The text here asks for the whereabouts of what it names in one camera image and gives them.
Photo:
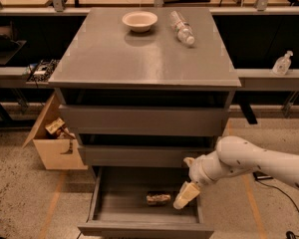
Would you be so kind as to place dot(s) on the cardboard box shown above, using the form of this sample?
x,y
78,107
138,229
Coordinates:
x,y
56,152

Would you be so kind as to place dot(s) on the grey drawer cabinet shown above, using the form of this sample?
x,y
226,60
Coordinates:
x,y
108,65

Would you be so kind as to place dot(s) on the white paper bowl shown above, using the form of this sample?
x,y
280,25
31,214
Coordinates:
x,y
139,21

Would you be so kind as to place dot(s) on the grey bottom drawer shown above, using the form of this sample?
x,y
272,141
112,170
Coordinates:
x,y
119,206

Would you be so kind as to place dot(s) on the black white notebook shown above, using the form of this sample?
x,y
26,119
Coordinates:
x,y
42,71

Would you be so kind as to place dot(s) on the snack package in box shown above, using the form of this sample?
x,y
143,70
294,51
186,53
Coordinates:
x,y
52,127

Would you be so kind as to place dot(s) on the grey middle drawer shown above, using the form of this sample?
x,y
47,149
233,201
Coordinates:
x,y
138,156

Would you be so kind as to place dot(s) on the clear plastic water bottle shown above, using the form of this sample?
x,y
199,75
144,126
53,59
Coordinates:
x,y
181,28

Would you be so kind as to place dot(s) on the black foot pedal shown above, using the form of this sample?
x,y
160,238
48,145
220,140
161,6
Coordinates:
x,y
261,176

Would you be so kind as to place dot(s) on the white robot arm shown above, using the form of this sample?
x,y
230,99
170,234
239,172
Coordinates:
x,y
235,156

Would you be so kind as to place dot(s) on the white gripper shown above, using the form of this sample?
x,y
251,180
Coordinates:
x,y
197,170

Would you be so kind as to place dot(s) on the grey top drawer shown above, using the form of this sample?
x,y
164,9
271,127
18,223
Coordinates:
x,y
145,121

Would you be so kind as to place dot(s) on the grey drawer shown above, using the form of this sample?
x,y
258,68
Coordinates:
x,y
138,156
145,121
119,206

